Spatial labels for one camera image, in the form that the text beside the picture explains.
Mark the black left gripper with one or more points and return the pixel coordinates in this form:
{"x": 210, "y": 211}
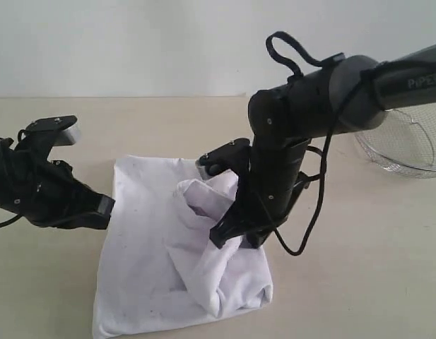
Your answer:
{"x": 49, "y": 196}

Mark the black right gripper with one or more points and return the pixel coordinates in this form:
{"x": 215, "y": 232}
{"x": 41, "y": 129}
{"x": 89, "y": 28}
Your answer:
{"x": 274, "y": 188}

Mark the white t-shirt red print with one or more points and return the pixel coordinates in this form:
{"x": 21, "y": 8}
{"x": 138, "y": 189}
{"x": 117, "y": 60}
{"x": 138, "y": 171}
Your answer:
{"x": 158, "y": 268}

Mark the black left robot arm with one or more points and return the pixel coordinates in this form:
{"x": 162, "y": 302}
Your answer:
{"x": 8, "y": 158}

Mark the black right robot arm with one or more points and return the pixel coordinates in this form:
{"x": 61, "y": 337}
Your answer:
{"x": 344, "y": 95}

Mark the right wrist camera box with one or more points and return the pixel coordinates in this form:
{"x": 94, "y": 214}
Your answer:
{"x": 231, "y": 156}

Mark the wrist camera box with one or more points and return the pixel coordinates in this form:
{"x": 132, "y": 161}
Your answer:
{"x": 40, "y": 136}
{"x": 231, "y": 156}

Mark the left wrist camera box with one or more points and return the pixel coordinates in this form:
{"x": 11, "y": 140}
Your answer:
{"x": 40, "y": 136}

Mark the metal wire mesh basket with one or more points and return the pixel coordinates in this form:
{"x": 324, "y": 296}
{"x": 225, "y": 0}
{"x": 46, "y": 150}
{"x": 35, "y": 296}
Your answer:
{"x": 405, "y": 143}

